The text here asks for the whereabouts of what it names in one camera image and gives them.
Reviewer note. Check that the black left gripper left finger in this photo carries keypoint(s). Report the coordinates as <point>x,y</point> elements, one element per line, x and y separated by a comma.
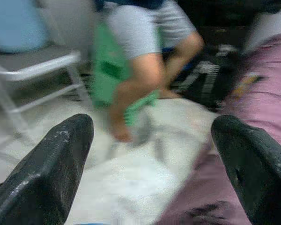
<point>42,178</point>

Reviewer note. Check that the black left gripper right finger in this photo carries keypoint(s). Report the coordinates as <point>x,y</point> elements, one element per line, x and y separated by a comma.
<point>260,178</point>

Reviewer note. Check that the purple duck print blanket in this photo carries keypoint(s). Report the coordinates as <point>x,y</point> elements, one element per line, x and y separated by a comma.
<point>260,100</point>

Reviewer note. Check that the black bag with white print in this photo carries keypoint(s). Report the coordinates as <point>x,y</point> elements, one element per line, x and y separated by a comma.
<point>201,79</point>

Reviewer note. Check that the green plastic stool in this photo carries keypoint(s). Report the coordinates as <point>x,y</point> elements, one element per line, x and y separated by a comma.
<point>105,77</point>

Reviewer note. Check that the person in grey shorts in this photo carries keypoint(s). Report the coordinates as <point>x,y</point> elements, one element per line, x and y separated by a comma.
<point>142,70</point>

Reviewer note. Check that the white metal chair frame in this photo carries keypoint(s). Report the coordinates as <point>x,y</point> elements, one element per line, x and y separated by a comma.
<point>39,68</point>

